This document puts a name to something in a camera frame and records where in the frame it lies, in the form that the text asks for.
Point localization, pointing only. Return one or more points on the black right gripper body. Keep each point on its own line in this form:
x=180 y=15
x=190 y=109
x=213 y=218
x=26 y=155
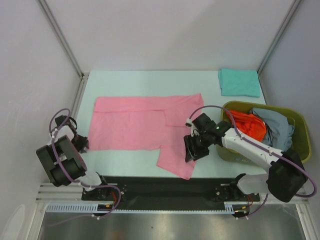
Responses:
x=204 y=143

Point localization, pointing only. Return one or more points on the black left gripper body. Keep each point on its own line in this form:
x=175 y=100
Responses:
x=79 y=143

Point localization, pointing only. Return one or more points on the pink t shirt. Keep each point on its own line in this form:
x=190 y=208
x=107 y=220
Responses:
x=149 y=123

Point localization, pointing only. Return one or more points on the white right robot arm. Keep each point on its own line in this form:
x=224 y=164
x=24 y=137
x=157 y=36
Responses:
x=284 y=173

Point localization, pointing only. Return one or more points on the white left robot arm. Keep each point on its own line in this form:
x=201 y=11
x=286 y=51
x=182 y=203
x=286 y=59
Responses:
x=61 y=157

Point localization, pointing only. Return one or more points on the orange t shirt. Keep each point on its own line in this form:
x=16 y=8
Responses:
x=249 y=124

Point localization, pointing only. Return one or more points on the folded teal t shirt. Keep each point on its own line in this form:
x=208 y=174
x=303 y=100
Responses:
x=239 y=83

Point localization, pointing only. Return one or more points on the grey blue t shirt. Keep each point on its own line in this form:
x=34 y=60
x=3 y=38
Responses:
x=278 y=130

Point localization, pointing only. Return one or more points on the olive green plastic basket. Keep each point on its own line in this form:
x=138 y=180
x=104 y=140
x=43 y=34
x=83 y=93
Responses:
x=300 y=138

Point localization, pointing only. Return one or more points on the aluminium frame rail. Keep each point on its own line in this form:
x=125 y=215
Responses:
x=48 y=193

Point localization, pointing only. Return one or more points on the grey slotted cable duct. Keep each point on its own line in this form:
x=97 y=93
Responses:
x=104 y=208

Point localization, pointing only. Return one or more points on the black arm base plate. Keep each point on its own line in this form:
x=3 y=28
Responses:
x=168 y=192

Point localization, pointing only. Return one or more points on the left aluminium corner post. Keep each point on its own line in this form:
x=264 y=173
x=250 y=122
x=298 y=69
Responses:
x=57 y=31

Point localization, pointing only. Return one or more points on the aluminium corner post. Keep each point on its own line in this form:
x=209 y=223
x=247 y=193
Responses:
x=57 y=31
x=279 y=34

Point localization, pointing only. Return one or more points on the right aluminium corner post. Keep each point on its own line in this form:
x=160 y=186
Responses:
x=279 y=34

